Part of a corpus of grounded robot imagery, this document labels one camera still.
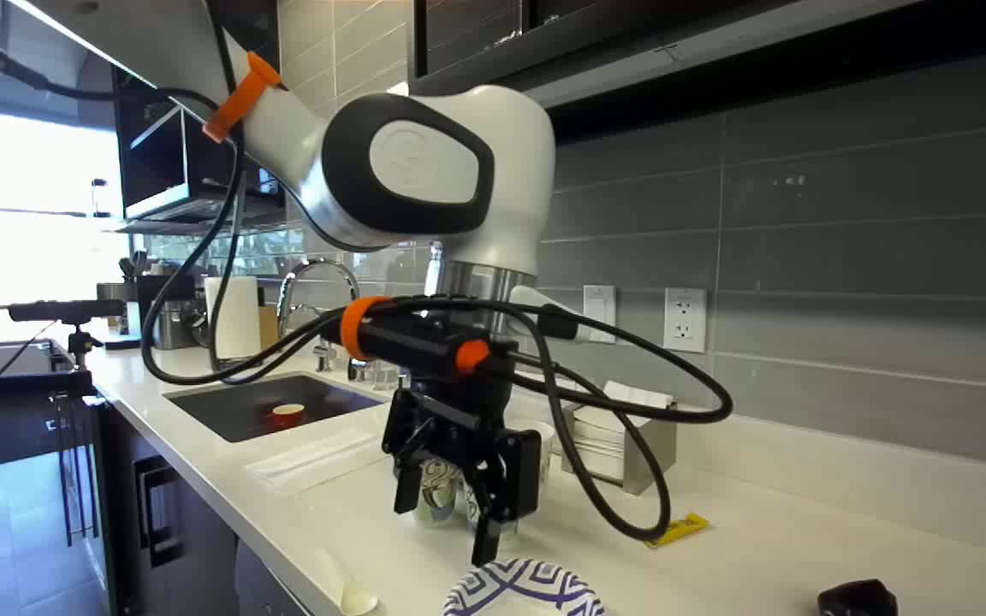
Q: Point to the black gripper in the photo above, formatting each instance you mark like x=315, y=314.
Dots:
x=454, y=411

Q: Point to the printed paper cup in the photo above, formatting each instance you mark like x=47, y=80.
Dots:
x=444, y=494

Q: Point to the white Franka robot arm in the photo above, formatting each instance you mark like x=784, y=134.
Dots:
x=504, y=173

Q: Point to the white paper napkins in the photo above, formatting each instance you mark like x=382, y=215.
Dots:
x=608, y=434

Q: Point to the blue patterned paper plate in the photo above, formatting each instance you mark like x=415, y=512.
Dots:
x=523, y=591

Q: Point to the white plastic utensil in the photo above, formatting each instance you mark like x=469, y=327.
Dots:
x=346, y=586

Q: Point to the metal napkin holder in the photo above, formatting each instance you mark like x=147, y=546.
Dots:
x=648, y=457

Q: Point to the orange item in sink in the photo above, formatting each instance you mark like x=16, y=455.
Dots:
x=285, y=411

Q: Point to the yellow condiment packet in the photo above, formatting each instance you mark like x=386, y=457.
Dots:
x=682, y=531

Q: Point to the black kitchen sink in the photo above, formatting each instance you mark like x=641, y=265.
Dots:
x=242, y=411

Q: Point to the chrome faucet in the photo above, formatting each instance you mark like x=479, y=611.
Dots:
x=315, y=285

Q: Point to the white paper towel roll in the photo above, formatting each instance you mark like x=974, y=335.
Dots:
x=233, y=319

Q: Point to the dark base cabinet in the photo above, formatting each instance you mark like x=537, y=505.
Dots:
x=162, y=516

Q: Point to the black coffee machine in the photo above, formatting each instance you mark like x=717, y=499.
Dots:
x=170, y=302

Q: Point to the black binder clip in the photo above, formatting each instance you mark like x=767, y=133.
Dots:
x=857, y=602

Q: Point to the black microwave oven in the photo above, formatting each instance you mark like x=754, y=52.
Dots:
x=173, y=158

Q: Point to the black side table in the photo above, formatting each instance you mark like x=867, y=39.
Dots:
x=9, y=399

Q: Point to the dark overhead cabinet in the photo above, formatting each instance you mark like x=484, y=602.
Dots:
x=652, y=39

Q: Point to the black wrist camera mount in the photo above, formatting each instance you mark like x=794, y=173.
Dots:
x=411, y=336

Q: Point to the white wall outlet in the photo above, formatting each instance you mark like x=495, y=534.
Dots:
x=687, y=319
x=600, y=308

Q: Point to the black camera on tripod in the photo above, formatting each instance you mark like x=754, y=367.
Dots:
x=67, y=314

